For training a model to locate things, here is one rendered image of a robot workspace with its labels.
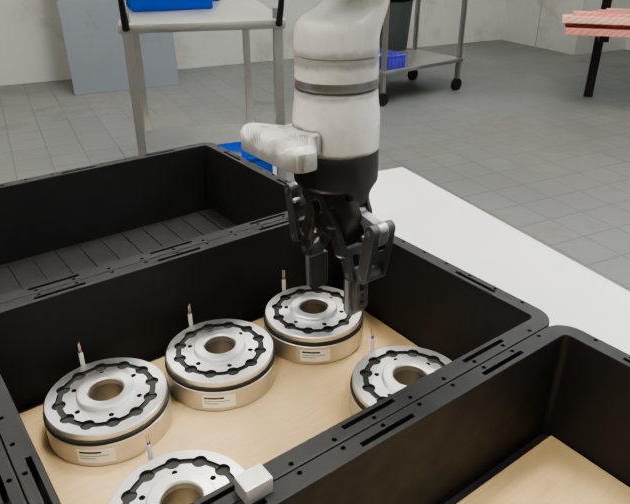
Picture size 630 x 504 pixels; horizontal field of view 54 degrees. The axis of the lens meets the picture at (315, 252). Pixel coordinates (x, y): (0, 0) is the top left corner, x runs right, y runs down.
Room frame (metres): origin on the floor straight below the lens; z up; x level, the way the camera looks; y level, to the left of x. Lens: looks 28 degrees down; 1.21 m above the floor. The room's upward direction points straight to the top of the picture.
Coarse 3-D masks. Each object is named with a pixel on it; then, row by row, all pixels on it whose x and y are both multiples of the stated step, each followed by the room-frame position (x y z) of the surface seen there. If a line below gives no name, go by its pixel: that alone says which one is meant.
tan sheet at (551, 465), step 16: (544, 448) 0.38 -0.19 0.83; (560, 448) 0.38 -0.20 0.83; (512, 464) 0.37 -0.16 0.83; (528, 464) 0.37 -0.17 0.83; (544, 464) 0.37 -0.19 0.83; (560, 464) 0.37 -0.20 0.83; (576, 464) 0.37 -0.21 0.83; (592, 464) 0.37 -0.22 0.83; (496, 480) 0.35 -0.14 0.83; (512, 480) 0.35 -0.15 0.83; (528, 480) 0.35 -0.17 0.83; (544, 480) 0.35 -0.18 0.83; (560, 480) 0.35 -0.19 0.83; (576, 480) 0.35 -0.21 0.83; (592, 480) 0.35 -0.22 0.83; (608, 480) 0.35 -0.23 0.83; (480, 496) 0.33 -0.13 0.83; (496, 496) 0.33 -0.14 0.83; (512, 496) 0.33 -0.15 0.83; (528, 496) 0.33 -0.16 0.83; (544, 496) 0.33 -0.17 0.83; (560, 496) 0.33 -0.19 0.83; (576, 496) 0.33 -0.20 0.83; (592, 496) 0.33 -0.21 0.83; (608, 496) 0.33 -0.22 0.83; (624, 496) 0.33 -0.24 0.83
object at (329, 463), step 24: (552, 336) 0.40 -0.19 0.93; (576, 336) 0.40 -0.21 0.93; (504, 360) 0.37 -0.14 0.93; (528, 360) 0.38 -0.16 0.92; (624, 360) 0.37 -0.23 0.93; (456, 384) 0.34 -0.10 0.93; (480, 384) 0.34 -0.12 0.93; (408, 408) 0.32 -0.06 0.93; (432, 408) 0.32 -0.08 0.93; (384, 432) 0.30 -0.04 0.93; (408, 432) 0.30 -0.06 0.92; (336, 456) 0.28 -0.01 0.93; (360, 456) 0.28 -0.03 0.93; (288, 480) 0.26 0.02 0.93; (312, 480) 0.26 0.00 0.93
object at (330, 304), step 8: (304, 296) 0.56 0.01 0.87; (312, 296) 0.56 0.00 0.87; (320, 296) 0.56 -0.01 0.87; (296, 304) 0.55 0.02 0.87; (304, 304) 0.56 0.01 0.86; (328, 304) 0.55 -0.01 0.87; (296, 312) 0.53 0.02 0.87; (304, 312) 0.53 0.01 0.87; (328, 312) 0.53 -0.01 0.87; (336, 312) 0.54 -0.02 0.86; (304, 320) 0.52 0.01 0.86; (312, 320) 0.52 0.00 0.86; (320, 320) 0.52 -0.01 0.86
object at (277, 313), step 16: (304, 288) 0.59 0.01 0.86; (320, 288) 0.59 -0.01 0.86; (336, 288) 0.59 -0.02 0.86; (272, 304) 0.56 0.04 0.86; (288, 304) 0.56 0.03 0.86; (336, 304) 0.56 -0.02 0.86; (272, 320) 0.53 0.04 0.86; (288, 320) 0.53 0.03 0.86; (336, 320) 0.53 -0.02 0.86; (352, 320) 0.53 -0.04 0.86; (288, 336) 0.50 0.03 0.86; (304, 336) 0.50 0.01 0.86; (320, 336) 0.50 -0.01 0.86; (336, 336) 0.50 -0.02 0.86
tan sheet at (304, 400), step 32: (256, 320) 0.57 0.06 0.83; (288, 384) 0.46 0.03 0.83; (320, 384) 0.46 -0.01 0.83; (32, 416) 0.42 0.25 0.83; (192, 416) 0.42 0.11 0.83; (224, 416) 0.42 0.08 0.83; (256, 416) 0.42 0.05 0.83; (288, 416) 0.42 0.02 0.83; (320, 416) 0.42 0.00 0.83; (160, 448) 0.38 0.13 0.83; (192, 448) 0.38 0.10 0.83; (224, 448) 0.38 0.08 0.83; (256, 448) 0.38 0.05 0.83; (288, 448) 0.38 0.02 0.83; (64, 480) 0.35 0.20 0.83; (96, 480) 0.35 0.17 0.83
